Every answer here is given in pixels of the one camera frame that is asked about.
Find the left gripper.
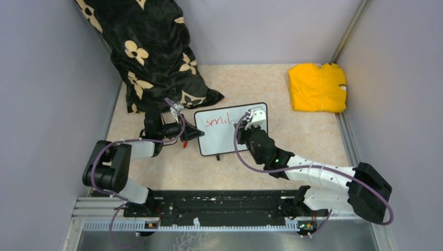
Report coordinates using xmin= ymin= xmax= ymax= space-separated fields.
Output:
xmin=158 ymin=113 xmax=205 ymax=142

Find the black framed whiteboard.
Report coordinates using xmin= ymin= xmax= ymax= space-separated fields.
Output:
xmin=194 ymin=102 xmax=267 ymax=156

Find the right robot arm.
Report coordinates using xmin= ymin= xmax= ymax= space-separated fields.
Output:
xmin=234 ymin=123 xmax=394 ymax=225

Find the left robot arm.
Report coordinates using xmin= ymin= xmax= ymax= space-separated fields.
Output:
xmin=82 ymin=110 xmax=205 ymax=216

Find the yellow folded cloth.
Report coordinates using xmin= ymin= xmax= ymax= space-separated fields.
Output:
xmin=288 ymin=63 xmax=347 ymax=113

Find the black floral blanket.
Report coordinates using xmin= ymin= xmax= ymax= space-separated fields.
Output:
xmin=76 ymin=1 xmax=224 ymax=114

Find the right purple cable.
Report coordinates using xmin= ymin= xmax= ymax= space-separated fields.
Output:
xmin=233 ymin=112 xmax=394 ymax=226

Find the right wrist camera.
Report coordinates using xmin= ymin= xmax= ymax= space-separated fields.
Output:
xmin=245 ymin=107 xmax=267 ymax=130

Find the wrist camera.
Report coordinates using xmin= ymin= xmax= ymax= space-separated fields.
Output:
xmin=169 ymin=102 xmax=184 ymax=123
xmin=245 ymin=107 xmax=267 ymax=130

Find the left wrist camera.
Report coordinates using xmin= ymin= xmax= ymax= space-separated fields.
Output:
xmin=169 ymin=102 xmax=184 ymax=123

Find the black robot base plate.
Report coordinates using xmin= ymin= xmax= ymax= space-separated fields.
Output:
xmin=123 ymin=186 xmax=329 ymax=229

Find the aluminium side rail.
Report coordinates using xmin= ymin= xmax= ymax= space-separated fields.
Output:
xmin=335 ymin=111 xmax=387 ymax=222

